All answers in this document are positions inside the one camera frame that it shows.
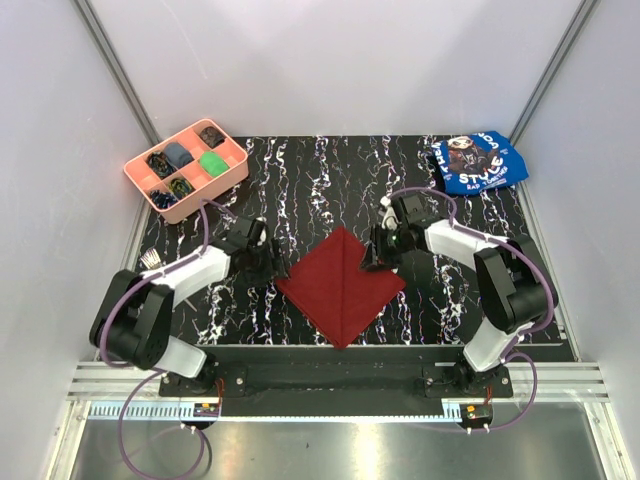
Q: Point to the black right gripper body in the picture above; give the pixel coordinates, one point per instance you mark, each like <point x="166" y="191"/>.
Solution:
<point x="393" y="244"/>

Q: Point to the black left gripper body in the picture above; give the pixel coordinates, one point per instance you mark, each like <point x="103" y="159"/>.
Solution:
<point x="260" y="266"/>

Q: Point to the red cloth napkin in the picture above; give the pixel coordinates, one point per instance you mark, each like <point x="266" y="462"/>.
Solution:
<point x="330" y="289"/>

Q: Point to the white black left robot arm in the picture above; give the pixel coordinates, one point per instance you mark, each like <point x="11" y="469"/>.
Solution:
<point x="133" y="324"/>

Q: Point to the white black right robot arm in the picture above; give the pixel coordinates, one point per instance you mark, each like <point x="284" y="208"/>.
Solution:
<point x="517" y="295"/>

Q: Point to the black yellow rolled sock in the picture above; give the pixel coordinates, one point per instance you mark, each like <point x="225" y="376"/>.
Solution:
<point x="180" y="187"/>

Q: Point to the blue printed folded shirt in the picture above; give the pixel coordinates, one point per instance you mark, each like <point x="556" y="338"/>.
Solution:
<point x="470" y="164"/>

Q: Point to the green rolled sock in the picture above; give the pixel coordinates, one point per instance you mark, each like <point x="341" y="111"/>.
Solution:
<point x="213" y="164"/>

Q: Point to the silver metal fork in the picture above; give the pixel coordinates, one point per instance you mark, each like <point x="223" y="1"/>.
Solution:
<point x="150" y="259"/>

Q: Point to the dark blue rolled sock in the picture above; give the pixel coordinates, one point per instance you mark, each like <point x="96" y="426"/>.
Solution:
<point x="162" y="200"/>

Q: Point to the pink compartment organizer box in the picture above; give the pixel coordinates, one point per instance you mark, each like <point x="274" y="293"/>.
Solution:
<point x="206" y="187"/>

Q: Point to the dark brown rolled sock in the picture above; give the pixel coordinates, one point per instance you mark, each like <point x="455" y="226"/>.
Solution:
<point x="212" y="137"/>

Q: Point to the grey blue rolled sock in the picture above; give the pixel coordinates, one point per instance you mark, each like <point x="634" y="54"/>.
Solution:
<point x="177" y="155"/>

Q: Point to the black patterned rolled sock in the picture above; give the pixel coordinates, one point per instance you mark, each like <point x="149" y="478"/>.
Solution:
<point x="159" y="164"/>

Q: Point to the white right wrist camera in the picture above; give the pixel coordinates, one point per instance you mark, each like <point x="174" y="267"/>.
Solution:
<point x="389" y="220"/>

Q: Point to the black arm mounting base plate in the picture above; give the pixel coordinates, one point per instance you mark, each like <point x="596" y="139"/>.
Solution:
<point x="326" y="383"/>

